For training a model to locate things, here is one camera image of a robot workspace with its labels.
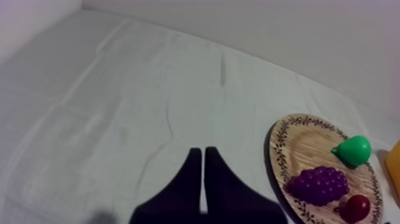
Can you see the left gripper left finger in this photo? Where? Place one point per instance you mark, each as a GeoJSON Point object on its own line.
{"type": "Point", "coordinates": [181, 194]}

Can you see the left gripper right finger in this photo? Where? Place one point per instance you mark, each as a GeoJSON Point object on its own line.
{"type": "Point", "coordinates": [231, 197]}

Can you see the round wooden board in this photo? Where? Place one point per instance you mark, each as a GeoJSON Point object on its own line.
{"type": "Point", "coordinates": [315, 150]}

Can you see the yellow plastic basket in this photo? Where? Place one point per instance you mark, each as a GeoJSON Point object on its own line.
{"type": "Point", "coordinates": [394, 165]}

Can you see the purple toy grapes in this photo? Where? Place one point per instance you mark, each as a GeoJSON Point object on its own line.
{"type": "Point", "coordinates": [318, 185]}

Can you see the small red fruit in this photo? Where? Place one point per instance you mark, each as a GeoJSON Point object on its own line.
{"type": "Point", "coordinates": [354, 209]}

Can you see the green toy pear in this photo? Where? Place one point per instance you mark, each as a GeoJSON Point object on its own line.
{"type": "Point", "coordinates": [354, 150]}

